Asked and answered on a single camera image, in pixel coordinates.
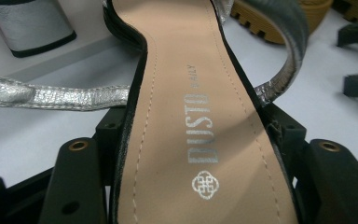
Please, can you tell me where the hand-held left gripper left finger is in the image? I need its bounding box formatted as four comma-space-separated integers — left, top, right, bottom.
38, 106, 129, 224

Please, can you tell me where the tan suede boot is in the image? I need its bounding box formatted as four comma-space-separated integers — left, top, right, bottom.
230, 0, 335, 46

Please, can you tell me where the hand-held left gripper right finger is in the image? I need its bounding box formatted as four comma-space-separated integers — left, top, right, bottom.
261, 103, 358, 224

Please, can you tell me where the silver strap sandal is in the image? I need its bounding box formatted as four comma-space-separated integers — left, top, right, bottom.
0, 0, 78, 59
0, 0, 310, 224

